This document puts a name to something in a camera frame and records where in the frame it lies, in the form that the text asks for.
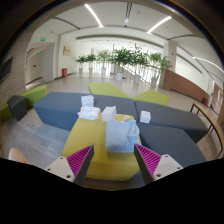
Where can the brown reception counter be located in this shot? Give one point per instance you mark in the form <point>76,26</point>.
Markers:
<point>185,85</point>

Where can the wooden black-framed table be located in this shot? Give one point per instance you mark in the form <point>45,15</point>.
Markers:
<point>206,115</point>

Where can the dark wall screen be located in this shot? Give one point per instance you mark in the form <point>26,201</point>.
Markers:
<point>6,69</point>

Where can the stack of white tissue packs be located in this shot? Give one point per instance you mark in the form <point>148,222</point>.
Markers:
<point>87,101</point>

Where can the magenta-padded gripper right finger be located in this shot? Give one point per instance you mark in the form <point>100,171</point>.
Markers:
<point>166,165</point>

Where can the large white box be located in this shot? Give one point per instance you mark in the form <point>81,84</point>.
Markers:
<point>109,114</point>

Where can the beige chair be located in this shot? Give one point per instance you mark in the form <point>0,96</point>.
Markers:
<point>18,156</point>

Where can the plastic wet wipes pack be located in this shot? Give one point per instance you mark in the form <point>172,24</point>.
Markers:
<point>89,113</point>

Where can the row of potted plants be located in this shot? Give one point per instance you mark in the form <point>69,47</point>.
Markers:
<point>125,58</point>

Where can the long blue-grey sofa bench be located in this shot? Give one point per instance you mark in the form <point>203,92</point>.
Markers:
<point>56,108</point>

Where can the light blue towel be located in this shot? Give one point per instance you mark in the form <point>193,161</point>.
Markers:
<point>121,136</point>

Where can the ceiling strip lights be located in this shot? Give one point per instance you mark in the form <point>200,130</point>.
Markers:
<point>93,15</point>

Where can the framed wall picture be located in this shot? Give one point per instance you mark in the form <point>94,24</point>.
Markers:
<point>67,50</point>

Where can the green exit sign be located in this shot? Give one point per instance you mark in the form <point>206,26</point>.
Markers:
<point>43,39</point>

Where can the dark grey stool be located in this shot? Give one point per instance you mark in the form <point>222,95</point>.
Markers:
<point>17,107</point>

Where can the red bin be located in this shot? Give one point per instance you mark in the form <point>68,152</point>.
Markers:
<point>64,72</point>

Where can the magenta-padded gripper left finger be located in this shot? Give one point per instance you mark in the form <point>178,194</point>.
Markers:
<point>60,166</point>

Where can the small white packet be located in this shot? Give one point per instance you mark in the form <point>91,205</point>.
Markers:
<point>126,118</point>

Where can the small white box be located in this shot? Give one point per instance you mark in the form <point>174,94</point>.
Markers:
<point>145,117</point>

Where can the green bench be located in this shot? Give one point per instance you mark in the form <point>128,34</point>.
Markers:
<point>106,89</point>
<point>151,97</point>
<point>33,95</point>

